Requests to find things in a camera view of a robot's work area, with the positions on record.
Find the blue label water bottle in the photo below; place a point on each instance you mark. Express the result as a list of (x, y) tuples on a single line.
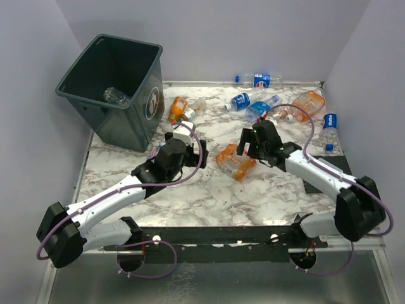
[(243, 100)]

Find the light blue label bottle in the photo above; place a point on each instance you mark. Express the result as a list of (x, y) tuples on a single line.
[(259, 108)]

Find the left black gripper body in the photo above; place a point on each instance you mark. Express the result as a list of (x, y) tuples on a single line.
[(190, 159)]

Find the purple label water bottle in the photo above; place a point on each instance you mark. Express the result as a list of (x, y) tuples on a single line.
[(155, 150)]

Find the Pepsi bottle at back wall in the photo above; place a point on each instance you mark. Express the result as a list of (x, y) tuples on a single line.
[(258, 80)]

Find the large orange bottle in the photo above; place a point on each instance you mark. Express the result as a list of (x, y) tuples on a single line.
[(229, 162), (311, 102)]

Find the clear bottle red print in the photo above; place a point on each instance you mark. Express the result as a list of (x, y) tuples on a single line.
[(280, 114)]

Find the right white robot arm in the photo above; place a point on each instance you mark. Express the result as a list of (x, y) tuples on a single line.
[(357, 207)]

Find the Pepsi bottle right edge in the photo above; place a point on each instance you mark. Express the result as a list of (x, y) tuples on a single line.
[(329, 131)]

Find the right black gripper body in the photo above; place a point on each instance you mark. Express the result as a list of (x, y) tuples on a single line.
[(258, 148)]

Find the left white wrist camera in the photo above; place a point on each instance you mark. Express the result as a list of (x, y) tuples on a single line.
[(182, 133)]

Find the crushed clear bottle white cap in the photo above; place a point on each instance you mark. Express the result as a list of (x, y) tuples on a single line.
[(115, 97)]

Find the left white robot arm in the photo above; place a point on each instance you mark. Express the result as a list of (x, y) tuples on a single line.
[(68, 231)]

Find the clear bottle behind tea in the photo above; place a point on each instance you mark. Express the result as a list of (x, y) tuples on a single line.
[(198, 105)]

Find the orange juice bottle left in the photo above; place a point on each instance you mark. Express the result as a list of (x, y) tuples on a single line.
[(177, 108)]

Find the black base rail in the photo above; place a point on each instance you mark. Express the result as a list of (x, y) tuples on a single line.
[(232, 244)]

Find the green cap tea bottle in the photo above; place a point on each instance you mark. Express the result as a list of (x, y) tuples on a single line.
[(188, 115)]

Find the dark green plastic bin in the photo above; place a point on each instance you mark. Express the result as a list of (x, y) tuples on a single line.
[(133, 67)]

